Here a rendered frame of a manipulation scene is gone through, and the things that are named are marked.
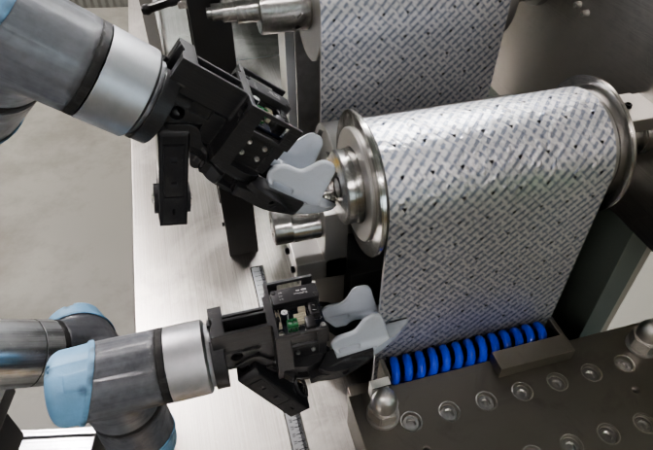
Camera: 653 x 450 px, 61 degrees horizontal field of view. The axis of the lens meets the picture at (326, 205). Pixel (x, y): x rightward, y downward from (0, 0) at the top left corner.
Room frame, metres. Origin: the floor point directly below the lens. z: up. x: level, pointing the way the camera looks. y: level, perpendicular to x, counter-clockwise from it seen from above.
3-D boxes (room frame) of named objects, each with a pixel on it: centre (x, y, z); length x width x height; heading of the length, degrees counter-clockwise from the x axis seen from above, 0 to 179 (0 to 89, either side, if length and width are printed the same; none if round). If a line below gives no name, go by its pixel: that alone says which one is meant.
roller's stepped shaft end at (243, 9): (0.64, 0.11, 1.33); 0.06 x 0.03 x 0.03; 105
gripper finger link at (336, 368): (0.33, 0.00, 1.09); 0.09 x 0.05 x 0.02; 104
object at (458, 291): (0.40, -0.17, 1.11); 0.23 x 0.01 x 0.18; 105
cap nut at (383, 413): (0.30, -0.06, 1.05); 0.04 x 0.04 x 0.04
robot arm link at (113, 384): (0.30, 0.21, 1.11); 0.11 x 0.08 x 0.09; 105
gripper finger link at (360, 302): (0.38, -0.04, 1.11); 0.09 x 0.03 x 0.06; 106
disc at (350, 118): (0.43, -0.03, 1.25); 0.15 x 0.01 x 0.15; 15
